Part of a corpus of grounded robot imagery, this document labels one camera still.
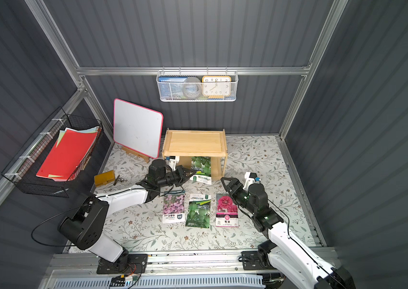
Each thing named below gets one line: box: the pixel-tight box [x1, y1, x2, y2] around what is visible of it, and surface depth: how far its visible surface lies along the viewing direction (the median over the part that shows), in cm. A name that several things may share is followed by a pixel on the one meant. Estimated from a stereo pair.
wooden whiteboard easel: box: [120, 145, 150, 164], surface depth 108 cm
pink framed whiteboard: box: [113, 98, 164, 159], surface depth 104 cm
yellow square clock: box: [202, 75, 232, 99], surface depth 90 cm
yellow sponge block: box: [93, 169, 116, 188], surface depth 101 cm
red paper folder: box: [36, 126, 100, 182], surface depth 74 cm
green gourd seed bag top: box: [185, 193, 212, 229], surface depth 89 cm
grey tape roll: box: [182, 76, 202, 99], surface depth 89 cm
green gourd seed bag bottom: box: [189, 156, 212, 185], surface depth 88 cm
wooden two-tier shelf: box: [161, 128, 229, 181], surface depth 90 cm
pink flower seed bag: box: [215, 192, 239, 228], surface depth 89 cm
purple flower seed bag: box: [162, 190, 186, 224], surface depth 90 cm
